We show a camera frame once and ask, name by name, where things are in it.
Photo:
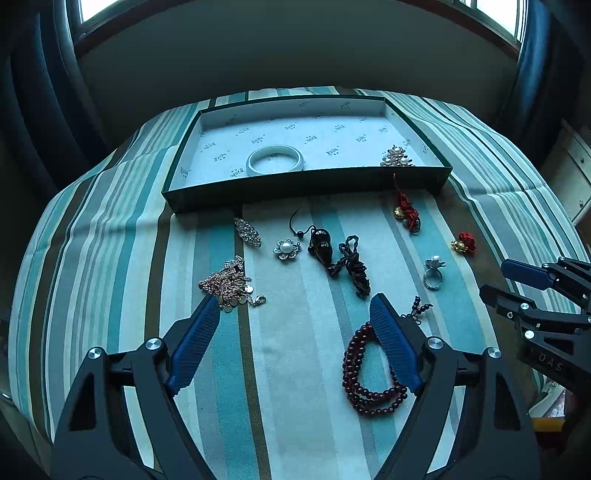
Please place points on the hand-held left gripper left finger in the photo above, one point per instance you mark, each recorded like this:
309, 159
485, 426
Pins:
194, 341

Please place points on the dark blue curtain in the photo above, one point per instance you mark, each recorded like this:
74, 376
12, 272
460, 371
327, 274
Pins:
37, 92
540, 69

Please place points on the window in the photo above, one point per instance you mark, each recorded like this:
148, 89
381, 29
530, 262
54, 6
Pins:
92, 11

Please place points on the yellow object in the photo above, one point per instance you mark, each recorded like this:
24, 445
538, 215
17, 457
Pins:
549, 423

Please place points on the short red knot charm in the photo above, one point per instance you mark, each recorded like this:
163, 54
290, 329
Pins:
466, 240

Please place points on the white bangle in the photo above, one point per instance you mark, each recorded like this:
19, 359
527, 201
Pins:
249, 165

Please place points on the pearl flower brooch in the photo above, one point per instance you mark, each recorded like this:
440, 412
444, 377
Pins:
287, 249

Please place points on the oval rhinestone brooch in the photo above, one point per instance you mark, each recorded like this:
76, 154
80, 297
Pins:
244, 228

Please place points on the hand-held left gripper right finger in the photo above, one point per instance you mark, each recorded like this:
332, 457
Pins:
397, 341

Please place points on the striped bedsheet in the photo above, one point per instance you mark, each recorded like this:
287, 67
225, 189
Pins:
277, 415

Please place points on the green printed-lining box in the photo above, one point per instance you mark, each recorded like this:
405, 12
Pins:
323, 138

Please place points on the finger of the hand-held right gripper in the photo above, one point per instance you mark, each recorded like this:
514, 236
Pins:
505, 303
524, 272

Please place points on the pearl cluster brooch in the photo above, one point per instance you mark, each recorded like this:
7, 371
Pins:
397, 157

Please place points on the white drawer cabinet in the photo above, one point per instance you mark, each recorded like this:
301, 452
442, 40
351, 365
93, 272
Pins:
572, 161

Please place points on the long red knot charm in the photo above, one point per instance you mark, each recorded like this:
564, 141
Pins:
406, 212

